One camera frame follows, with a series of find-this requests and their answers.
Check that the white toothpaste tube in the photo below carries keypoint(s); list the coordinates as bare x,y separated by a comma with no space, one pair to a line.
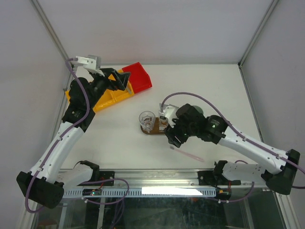
162,119

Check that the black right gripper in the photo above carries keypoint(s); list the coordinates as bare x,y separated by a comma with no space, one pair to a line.
171,132

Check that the clear plastic cup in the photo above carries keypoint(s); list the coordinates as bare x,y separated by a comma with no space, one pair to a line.
147,120

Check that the pale green cup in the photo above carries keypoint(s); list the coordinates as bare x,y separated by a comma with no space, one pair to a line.
198,109

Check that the yellow toothbrush bin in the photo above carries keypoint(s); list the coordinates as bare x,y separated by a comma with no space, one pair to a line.
120,95

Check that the left aluminium frame post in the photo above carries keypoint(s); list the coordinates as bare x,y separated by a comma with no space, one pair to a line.
49,28

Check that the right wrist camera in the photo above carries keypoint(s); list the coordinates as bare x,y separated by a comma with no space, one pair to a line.
168,112

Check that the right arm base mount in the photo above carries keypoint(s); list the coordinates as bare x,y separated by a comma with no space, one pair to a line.
214,176

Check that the oval wooden tray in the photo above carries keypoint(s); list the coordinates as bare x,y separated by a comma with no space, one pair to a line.
155,130

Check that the white slotted cable duct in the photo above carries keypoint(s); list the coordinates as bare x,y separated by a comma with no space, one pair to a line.
143,192

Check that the aluminium frame post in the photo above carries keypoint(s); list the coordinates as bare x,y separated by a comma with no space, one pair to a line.
49,28
258,31

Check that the right aluminium frame post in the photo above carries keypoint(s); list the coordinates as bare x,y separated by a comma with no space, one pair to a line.
258,31

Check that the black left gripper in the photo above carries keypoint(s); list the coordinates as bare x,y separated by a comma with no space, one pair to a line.
120,80

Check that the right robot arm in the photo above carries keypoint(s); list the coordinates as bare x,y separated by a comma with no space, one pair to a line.
274,167

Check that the clear compartment organizer box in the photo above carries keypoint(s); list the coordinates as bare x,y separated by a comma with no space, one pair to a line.
161,128

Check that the red plastic bin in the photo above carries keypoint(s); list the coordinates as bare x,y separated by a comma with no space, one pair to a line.
139,78

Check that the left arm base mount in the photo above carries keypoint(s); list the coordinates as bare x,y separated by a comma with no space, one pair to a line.
97,174

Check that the yellow toothpaste bin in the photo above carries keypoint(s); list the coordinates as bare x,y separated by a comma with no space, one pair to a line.
106,100

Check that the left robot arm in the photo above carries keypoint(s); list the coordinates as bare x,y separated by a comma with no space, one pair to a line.
43,183

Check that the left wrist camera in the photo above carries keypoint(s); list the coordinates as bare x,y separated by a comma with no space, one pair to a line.
91,63

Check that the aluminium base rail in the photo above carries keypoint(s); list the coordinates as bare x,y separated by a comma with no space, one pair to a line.
137,178

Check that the empty yellow bin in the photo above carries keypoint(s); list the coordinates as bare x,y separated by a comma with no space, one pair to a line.
67,95

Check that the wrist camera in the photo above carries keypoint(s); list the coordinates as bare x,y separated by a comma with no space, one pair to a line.
91,63
168,112

